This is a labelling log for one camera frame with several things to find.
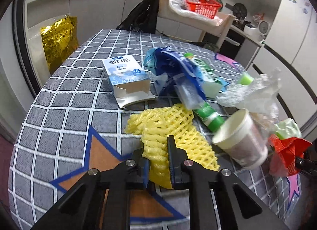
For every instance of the white and blue bandage box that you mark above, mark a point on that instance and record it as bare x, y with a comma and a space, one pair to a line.
123, 69

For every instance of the light green crumpled bag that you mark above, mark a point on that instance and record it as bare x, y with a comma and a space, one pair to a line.
289, 127

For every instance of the white kitchen scale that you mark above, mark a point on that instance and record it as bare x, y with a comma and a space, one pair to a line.
263, 28

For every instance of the black built-in oven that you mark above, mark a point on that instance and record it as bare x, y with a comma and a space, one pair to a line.
230, 44

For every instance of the green tube with green cap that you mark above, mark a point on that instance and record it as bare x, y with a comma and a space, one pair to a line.
210, 118

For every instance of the clear plastic wrap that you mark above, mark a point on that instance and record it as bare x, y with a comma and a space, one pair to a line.
257, 91

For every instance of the yellow foam fruit net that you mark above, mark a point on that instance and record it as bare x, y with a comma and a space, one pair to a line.
171, 123

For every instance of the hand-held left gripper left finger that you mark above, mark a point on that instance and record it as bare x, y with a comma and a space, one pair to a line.
146, 174

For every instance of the grey grid star tablecloth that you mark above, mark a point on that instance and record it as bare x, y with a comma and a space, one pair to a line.
62, 111

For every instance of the white paper cup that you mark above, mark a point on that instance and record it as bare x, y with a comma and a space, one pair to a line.
237, 133

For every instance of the black plastic bag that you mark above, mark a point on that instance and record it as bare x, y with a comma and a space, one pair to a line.
141, 14

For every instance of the white countertop appliance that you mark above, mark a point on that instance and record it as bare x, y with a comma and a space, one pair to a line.
250, 29

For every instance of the red wrapper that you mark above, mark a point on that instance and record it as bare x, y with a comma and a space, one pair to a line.
284, 150

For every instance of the dark green cloth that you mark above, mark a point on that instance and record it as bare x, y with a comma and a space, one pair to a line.
210, 45

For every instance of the gold foil bag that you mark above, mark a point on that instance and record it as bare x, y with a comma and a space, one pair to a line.
58, 41

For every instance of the blue plastic packaging bag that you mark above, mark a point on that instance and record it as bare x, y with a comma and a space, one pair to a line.
173, 71

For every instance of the green bottle with green cap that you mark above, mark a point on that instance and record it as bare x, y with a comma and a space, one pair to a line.
210, 76

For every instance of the white refrigerator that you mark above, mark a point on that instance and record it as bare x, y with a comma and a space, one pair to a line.
292, 21

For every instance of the red plastic basket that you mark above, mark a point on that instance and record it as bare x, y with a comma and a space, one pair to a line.
203, 7

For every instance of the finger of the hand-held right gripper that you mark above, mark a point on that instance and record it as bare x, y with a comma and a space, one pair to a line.
305, 164

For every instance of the teal plastic blister tray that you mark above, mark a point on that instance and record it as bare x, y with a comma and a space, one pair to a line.
150, 60

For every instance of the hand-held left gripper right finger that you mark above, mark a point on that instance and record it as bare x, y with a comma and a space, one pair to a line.
173, 175

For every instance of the round dark ornament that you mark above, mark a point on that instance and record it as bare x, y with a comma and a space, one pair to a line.
239, 10

